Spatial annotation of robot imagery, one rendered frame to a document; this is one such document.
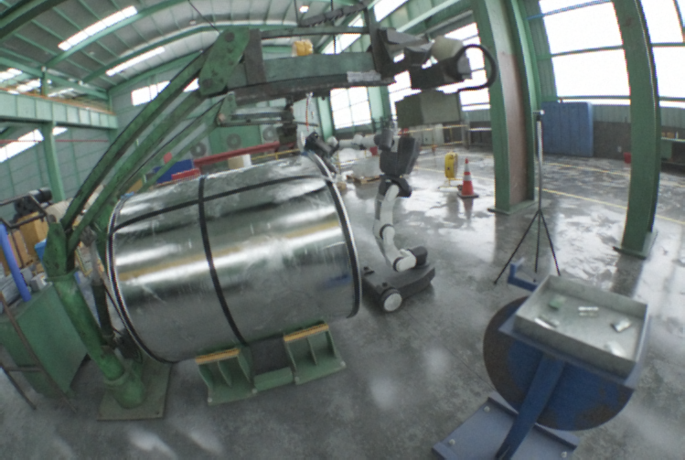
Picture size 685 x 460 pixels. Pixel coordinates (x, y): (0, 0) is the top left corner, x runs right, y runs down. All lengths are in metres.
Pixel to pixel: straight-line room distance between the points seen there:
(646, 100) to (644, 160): 0.62
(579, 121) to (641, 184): 7.13
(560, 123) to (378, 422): 10.28
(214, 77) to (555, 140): 10.56
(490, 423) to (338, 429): 0.82
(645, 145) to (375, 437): 3.45
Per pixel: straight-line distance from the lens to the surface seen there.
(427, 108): 1.00
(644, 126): 3.51
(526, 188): 5.14
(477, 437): 1.67
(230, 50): 1.25
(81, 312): 2.03
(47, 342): 2.79
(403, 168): 2.20
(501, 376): 1.31
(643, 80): 3.52
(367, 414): 1.76
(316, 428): 1.76
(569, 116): 10.64
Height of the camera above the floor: 1.49
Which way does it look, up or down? 15 degrees down
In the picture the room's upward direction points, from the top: 9 degrees counter-clockwise
